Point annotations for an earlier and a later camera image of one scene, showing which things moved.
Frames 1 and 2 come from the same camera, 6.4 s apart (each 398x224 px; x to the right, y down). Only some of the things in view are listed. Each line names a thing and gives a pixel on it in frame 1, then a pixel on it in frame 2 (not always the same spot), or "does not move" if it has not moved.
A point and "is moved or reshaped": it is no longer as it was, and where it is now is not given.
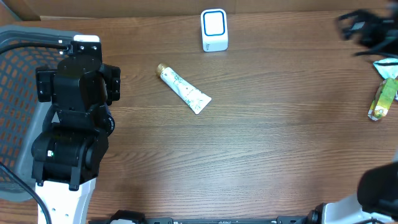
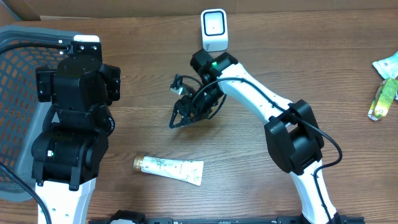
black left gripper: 43,83 does not move
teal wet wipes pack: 388,71 does not move
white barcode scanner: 214,30 does not move
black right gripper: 359,28 to 189,108
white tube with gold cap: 196,99 is moved or reshaped
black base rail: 313,217 does not move
